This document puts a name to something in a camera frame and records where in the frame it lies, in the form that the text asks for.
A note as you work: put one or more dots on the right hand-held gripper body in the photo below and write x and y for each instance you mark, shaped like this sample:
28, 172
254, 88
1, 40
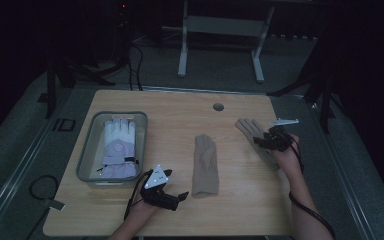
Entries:
280, 136

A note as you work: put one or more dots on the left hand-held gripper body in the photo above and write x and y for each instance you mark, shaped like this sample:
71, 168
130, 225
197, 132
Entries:
156, 193

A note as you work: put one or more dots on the beige glove with dark button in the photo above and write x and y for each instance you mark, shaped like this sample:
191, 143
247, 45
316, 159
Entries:
250, 128

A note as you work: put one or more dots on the plain beige glove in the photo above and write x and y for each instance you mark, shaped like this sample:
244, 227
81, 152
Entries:
206, 166

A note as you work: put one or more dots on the white and purple ski glove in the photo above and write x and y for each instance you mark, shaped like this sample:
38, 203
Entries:
119, 150

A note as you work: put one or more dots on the grey plastic bin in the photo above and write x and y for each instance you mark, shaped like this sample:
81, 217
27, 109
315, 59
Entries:
86, 156

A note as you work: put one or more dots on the person's left hand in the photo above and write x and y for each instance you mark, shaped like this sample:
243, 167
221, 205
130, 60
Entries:
143, 210

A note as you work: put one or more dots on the person's right hand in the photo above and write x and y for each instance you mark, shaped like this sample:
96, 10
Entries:
288, 160

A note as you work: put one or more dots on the black stand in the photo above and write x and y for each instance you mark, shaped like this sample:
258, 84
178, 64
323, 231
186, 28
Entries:
63, 73
320, 86

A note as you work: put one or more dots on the grey floor tag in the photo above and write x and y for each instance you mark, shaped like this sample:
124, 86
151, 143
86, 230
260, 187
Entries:
53, 204

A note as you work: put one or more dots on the dark device with red light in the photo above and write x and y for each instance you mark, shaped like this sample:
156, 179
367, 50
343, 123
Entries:
124, 6

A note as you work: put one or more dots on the black floor bracket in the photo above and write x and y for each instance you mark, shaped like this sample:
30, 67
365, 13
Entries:
64, 124

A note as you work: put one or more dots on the white metal desk frame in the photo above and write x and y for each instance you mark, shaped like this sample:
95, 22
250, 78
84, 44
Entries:
225, 26

